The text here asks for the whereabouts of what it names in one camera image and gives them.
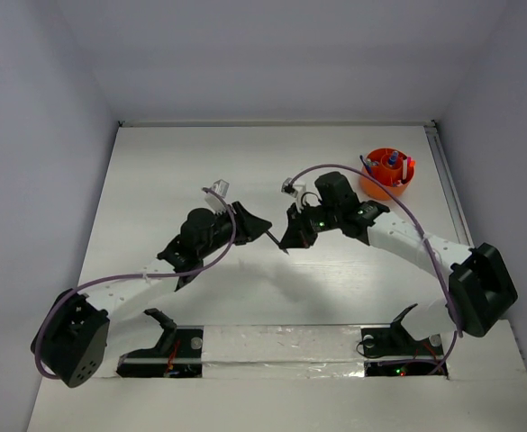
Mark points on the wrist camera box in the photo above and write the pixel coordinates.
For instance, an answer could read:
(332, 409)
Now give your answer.
(215, 196)
(296, 189)

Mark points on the orange round compartment container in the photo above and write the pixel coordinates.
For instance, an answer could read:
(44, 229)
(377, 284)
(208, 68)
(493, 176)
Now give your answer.
(383, 173)

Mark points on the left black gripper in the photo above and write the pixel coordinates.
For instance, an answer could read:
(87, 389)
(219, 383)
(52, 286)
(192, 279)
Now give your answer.
(248, 228)

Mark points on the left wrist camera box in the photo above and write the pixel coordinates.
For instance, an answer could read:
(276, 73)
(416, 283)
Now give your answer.
(215, 196)

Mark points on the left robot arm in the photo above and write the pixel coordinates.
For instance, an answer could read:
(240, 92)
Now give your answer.
(71, 341)

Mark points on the purple pen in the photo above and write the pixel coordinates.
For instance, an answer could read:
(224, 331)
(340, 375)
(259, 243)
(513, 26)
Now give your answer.
(276, 242)

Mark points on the blue ballpoint pen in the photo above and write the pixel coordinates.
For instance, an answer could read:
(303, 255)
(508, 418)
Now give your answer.
(366, 165)

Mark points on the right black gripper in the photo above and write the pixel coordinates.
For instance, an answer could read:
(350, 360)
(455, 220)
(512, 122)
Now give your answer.
(297, 235)

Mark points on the black capped white marker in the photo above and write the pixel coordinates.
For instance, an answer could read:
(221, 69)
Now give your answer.
(405, 168)

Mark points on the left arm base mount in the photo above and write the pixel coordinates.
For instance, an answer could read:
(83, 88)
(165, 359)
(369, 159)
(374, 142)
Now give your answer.
(176, 354)

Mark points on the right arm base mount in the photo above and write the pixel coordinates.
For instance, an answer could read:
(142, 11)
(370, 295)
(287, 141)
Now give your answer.
(390, 351)

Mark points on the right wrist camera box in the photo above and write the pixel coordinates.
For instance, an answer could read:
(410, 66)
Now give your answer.
(296, 189)

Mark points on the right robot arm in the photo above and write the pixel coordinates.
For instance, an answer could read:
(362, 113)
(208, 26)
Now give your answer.
(476, 288)

